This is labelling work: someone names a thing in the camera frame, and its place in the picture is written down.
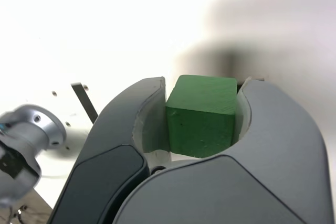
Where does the green cube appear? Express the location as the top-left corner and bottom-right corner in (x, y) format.
(165, 74), (238, 159)

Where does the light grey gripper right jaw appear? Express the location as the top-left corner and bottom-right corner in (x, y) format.
(112, 76), (330, 224)

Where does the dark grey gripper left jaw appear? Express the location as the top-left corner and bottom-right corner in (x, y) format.
(48, 76), (172, 224)

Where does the black tape strip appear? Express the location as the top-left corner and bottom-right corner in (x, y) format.
(70, 82), (99, 125)

